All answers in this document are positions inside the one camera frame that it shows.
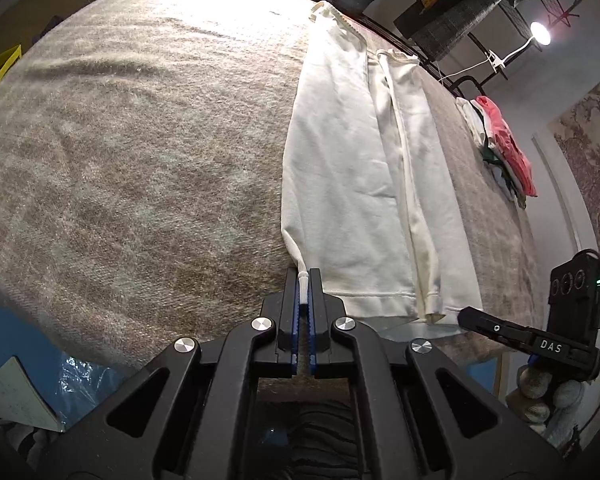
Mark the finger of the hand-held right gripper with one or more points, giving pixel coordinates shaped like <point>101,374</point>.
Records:
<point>495,329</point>

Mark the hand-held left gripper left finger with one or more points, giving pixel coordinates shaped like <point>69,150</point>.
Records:
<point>296,320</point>

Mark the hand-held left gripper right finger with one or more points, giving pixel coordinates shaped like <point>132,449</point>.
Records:
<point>314,355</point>

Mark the cream white garment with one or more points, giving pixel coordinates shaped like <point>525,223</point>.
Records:
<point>350,180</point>

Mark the pile of folded clothes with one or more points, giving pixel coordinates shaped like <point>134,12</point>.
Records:
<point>510,142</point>

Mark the person's right hand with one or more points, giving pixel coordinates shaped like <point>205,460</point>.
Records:
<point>540,400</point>

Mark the light grey garment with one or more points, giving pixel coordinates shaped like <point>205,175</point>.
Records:
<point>510,182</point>

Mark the dark green garment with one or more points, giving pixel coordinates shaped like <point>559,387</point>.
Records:
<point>495,156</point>

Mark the white folded garment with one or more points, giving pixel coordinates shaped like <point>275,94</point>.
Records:
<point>475,120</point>

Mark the clear plastic bag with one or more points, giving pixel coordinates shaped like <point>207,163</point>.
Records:
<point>87,385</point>

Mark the beige brown woven blanket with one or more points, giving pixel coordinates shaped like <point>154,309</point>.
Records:
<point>140,160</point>

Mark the clip-on desk lamp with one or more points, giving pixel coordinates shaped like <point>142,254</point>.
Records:
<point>480,64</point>

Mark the white clip lamp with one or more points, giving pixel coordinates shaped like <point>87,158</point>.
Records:
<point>541,32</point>

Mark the white notebook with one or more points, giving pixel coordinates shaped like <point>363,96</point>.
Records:
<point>22,395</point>

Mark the dark wicker shelf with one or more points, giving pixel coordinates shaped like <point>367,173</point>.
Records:
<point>455,10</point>

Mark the yellow stool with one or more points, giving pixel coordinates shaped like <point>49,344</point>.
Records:
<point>2,67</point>

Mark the landscape wall tapestry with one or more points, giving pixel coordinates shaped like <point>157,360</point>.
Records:
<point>592,170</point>

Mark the black metal bed frame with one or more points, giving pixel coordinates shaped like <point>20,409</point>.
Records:
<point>410,42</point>

